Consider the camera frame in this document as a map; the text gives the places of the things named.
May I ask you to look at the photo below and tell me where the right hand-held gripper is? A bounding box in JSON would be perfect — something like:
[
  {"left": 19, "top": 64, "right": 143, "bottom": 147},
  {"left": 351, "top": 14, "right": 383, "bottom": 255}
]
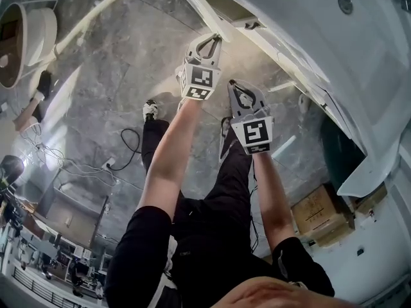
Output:
[{"left": 227, "top": 79, "right": 275, "bottom": 156}]

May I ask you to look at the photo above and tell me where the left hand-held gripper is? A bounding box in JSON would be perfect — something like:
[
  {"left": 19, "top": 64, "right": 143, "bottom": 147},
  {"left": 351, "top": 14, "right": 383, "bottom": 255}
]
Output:
[{"left": 175, "top": 33, "right": 223, "bottom": 102}]

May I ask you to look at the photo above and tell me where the person's right forearm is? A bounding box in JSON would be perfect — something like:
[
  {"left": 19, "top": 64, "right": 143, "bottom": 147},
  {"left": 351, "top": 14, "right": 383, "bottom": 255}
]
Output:
[{"left": 252, "top": 151, "right": 299, "bottom": 253}]

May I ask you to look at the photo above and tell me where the person's left forearm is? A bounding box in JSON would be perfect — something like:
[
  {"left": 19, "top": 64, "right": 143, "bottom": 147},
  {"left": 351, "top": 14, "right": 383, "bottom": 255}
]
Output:
[{"left": 136, "top": 97, "right": 204, "bottom": 219}]

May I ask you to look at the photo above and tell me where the person's right white shoe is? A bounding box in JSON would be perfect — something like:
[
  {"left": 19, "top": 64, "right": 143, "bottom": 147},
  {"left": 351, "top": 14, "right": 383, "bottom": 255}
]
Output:
[{"left": 219, "top": 116, "right": 234, "bottom": 141}]

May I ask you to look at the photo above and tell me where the person's white shoe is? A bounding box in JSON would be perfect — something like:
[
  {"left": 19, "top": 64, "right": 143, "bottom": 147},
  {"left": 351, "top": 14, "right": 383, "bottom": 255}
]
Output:
[
  {"left": 219, "top": 116, "right": 234, "bottom": 141},
  {"left": 142, "top": 99, "right": 160, "bottom": 123}
]

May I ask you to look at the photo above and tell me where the person's right leg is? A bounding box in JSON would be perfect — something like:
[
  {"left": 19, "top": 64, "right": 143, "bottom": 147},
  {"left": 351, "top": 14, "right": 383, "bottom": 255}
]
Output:
[{"left": 204, "top": 123, "right": 258, "bottom": 256}]

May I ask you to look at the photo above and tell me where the person's left white shoe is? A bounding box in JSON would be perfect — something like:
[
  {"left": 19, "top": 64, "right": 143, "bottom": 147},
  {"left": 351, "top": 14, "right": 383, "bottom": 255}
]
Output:
[{"left": 142, "top": 99, "right": 160, "bottom": 123}]

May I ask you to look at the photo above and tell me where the white long bar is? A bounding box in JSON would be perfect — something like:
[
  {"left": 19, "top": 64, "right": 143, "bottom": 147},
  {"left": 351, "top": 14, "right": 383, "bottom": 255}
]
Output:
[{"left": 53, "top": 0, "right": 144, "bottom": 56}]

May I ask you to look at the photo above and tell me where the cardboard box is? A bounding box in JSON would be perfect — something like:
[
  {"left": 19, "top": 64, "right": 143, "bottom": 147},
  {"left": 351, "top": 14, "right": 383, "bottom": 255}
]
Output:
[
  {"left": 351, "top": 184, "right": 389, "bottom": 215},
  {"left": 290, "top": 184, "right": 356, "bottom": 247}
]

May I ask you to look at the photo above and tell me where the white power strip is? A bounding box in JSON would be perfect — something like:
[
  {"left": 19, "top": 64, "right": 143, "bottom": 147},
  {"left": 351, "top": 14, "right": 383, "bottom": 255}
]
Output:
[{"left": 101, "top": 157, "right": 118, "bottom": 172}]

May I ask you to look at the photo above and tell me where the person's black shirt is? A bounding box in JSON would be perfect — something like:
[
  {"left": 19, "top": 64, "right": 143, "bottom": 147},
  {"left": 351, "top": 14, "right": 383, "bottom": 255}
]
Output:
[{"left": 104, "top": 197, "right": 335, "bottom": 308}]

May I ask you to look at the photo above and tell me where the person's head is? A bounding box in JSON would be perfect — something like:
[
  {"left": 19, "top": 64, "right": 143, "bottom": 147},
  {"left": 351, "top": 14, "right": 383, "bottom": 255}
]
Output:
[{"left": 208, "top": 276, "right": 356, "bottom": 308}]

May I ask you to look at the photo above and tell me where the black floor cable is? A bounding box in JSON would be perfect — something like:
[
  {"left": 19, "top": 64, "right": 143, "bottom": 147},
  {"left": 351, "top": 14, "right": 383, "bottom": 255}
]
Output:
[{"left": 110, "top": 128, "right": 143, "bottom": 173}]

